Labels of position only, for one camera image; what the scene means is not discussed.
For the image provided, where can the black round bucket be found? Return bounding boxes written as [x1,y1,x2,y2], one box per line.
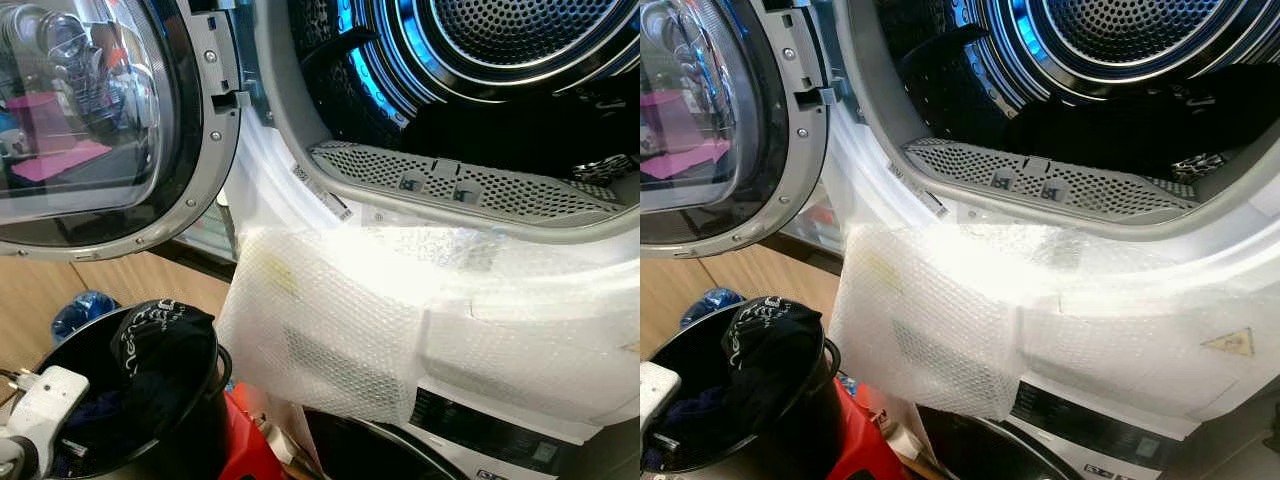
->
[30,300,233,480]
[645,300,841,480]

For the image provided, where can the black garment with white print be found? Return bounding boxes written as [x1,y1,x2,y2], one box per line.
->
[108,298,219,446]
[730,297,829,441]

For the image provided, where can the clear bubble wrap sheet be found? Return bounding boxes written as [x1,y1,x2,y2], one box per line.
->
[828,222,1280,421]
[215,225,641,426]

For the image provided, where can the white washer with black panel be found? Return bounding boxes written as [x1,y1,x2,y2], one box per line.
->
[300,378,601,480]
[915,378,1211,480]

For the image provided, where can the perforated steel dryer drum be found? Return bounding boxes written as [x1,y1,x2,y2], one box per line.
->
[290,0,641,186]
[880,0,1280,186]

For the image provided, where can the dark blue garment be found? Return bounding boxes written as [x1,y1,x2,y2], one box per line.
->
[645,385,726,471]
[55,390,126,476]

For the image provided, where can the blue plastic water bottle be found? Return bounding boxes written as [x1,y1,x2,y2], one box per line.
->
[50,290,121,346]
[680,287,746,331]

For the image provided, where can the grey perforated lint filter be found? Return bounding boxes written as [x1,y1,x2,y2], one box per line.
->
[903,137,1201,211]
[308,140,626,216]

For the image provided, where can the round glass dryer door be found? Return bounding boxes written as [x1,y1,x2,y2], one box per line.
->
[640,0,833,259]
[0,0,244,261]

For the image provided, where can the black clothes pile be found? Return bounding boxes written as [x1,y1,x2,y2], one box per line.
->
[1005,65,1280,181]
[400,75,641,186]

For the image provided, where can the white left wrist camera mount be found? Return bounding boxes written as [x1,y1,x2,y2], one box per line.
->
[0,365,91,471]
[640,362,682,431]

